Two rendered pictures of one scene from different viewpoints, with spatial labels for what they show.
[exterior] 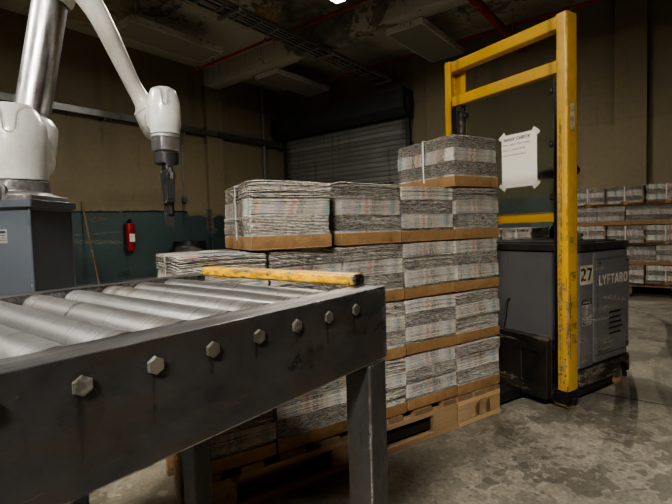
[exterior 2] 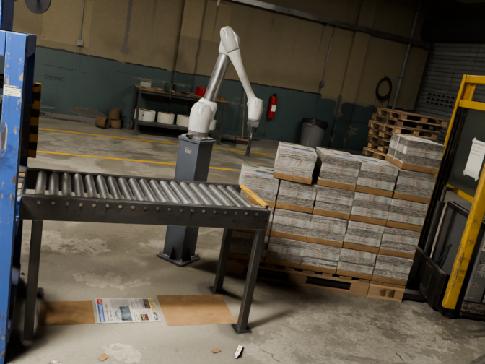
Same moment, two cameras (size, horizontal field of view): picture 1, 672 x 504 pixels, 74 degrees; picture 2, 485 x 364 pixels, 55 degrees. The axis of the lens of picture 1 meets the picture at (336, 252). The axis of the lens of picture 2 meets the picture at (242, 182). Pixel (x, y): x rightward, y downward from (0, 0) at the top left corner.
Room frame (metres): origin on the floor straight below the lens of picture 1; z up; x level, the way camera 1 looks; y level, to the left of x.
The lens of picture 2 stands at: (-1.69, -1.18, 1.57)
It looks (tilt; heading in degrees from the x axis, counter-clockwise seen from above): 13 degrees down; 29
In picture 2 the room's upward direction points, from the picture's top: 10 degrees clockwise
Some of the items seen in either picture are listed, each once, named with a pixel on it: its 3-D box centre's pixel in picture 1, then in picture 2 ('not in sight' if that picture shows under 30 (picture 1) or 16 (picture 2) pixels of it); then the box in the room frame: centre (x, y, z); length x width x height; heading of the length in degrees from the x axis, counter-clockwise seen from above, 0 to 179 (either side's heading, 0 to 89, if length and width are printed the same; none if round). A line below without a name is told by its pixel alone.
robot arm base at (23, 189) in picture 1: (13, 191); (195, 134); (1.24, 0.89, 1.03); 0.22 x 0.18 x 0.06; 0
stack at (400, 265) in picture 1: (320, 348); (303, 228); (1.78, 0.07, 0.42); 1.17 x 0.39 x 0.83; 122
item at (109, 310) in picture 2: not in sight; (127, 310); (0.36, 0.58, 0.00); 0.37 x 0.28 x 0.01; 142
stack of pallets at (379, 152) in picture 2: not in sight; (402, 144); (8.58, 0.80, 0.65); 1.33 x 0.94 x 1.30; 146
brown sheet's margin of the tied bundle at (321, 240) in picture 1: (285, 241); (291, 175); (1.56, 0.18, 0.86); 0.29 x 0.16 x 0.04; 117
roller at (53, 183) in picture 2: not in sight; (53, 186); (-0.03, 0.87, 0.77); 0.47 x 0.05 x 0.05; 52
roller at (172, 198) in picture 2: not in sight; (170, 194); (0.48, 0.47, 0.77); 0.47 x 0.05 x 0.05; 52
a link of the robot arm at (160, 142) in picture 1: (165, 144); (252, 122); (1.48, 0.55, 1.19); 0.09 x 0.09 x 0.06
